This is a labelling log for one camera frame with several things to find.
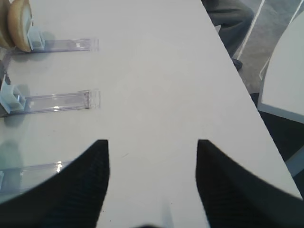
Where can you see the man in dark shirt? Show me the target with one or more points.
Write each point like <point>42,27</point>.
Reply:
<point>234,19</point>

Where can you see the clear acrylic rail middle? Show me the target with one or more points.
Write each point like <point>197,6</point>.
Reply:
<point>13,102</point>

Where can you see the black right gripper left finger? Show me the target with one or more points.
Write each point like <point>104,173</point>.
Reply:
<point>73,198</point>

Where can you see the upright bread slice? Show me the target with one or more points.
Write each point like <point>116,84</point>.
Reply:
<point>15,20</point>

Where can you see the white neighbouring table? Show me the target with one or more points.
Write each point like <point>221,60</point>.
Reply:
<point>282,90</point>

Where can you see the clear acrylic rail lower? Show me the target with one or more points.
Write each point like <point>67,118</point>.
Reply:
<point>16,180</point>

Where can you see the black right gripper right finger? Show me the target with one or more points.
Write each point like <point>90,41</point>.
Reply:
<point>233,197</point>

